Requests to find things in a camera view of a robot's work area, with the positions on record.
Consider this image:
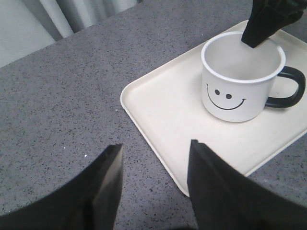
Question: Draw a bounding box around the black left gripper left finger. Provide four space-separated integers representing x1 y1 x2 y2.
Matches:
0 144 123 230

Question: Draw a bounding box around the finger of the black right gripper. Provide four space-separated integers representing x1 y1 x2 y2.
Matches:
241 0 305 48

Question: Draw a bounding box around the cream rectangular plastic tray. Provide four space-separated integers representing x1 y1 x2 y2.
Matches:
120 20 307 198

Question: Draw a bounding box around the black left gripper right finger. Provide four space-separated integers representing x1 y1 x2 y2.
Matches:
187 140 307 230

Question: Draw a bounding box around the grey pleated curtain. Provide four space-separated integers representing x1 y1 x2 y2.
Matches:
0 0 139 67

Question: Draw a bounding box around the white smiley mug black handle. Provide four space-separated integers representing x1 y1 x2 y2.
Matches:
201 31 306 122

